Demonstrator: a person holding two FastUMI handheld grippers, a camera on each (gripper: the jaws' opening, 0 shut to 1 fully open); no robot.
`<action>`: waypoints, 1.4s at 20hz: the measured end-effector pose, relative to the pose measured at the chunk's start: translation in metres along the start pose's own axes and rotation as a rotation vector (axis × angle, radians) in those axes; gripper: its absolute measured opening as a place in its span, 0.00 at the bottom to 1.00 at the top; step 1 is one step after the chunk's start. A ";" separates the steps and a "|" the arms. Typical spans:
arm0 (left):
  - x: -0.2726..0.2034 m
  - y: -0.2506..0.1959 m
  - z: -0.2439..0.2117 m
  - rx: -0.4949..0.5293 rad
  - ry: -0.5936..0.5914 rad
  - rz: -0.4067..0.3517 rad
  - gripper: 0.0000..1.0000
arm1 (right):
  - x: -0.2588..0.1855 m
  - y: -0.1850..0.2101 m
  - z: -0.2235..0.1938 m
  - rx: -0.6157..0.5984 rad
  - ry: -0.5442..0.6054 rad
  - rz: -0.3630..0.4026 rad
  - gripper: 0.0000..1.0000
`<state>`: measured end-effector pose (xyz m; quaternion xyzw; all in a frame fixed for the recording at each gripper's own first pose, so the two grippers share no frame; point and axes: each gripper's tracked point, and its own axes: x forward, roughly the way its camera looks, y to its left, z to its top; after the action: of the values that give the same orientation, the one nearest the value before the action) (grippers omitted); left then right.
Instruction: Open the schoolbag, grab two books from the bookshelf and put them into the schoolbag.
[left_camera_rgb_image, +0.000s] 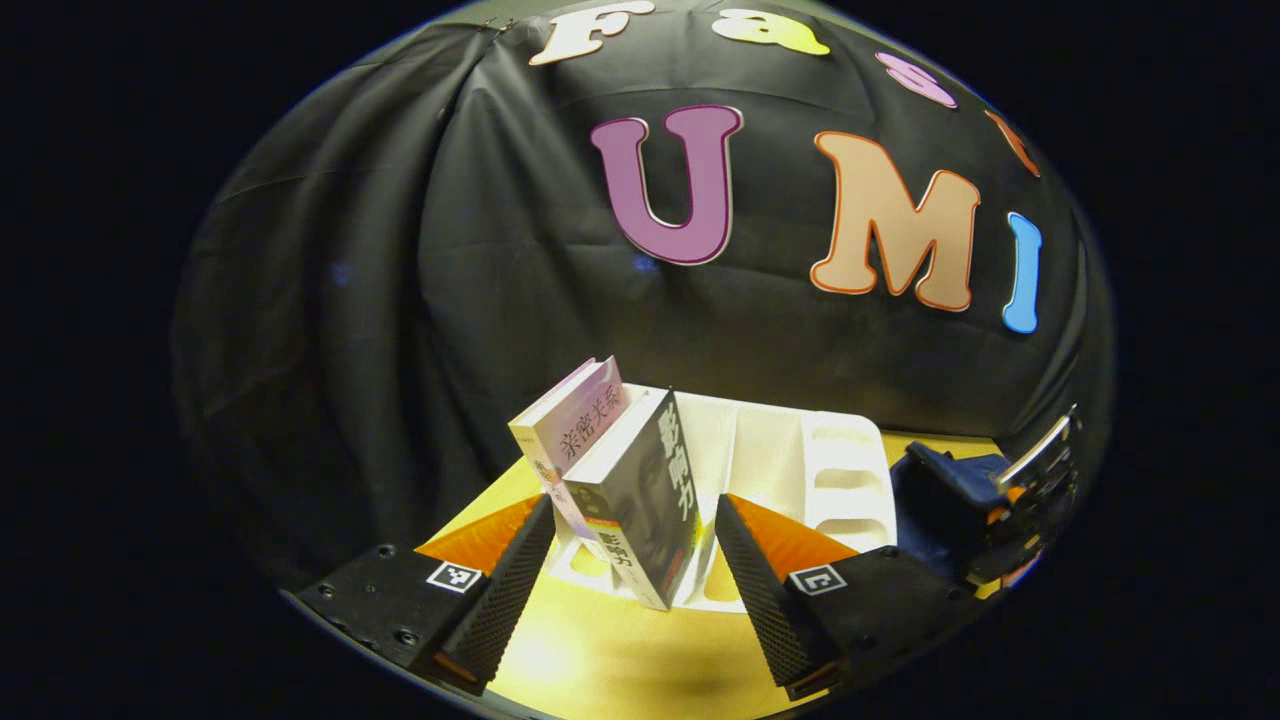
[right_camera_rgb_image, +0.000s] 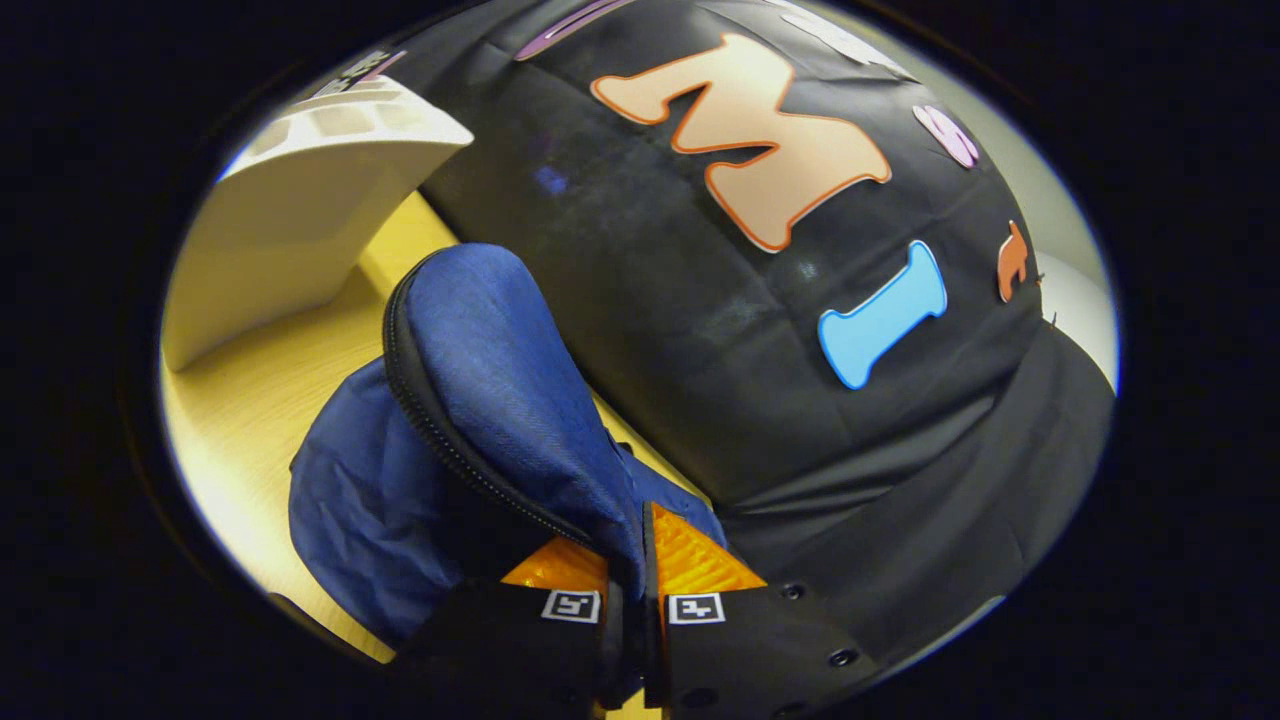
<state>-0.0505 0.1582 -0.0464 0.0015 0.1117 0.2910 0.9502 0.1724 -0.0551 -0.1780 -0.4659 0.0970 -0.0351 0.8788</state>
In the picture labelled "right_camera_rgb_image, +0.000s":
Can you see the white bookshelf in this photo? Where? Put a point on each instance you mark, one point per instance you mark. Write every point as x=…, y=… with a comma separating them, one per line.
x=300, y=220

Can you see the blue schoolbag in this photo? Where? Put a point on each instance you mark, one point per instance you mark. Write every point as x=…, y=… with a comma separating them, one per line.
x=500, y=380

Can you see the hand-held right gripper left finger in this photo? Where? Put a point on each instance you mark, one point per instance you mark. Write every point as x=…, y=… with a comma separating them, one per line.
x=520, y=640

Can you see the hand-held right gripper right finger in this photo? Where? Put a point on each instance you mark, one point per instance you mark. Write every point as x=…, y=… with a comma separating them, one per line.
x=652, y=640

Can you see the black backdrop cloth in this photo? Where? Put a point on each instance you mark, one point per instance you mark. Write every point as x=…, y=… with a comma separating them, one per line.
x=700, y=350

